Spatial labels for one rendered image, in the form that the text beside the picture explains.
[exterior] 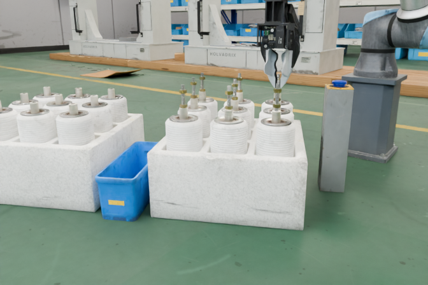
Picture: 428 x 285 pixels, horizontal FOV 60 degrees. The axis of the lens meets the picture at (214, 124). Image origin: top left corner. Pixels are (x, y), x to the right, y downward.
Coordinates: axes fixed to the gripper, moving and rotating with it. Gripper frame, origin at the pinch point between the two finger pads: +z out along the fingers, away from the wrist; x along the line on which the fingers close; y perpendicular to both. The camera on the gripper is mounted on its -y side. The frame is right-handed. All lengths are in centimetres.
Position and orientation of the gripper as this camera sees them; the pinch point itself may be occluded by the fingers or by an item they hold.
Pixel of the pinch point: (278, 81)
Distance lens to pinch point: 92.2
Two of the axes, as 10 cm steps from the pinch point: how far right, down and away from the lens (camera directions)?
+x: 9.1, 1.1, -4.1
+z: 0.1, 9.6, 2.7
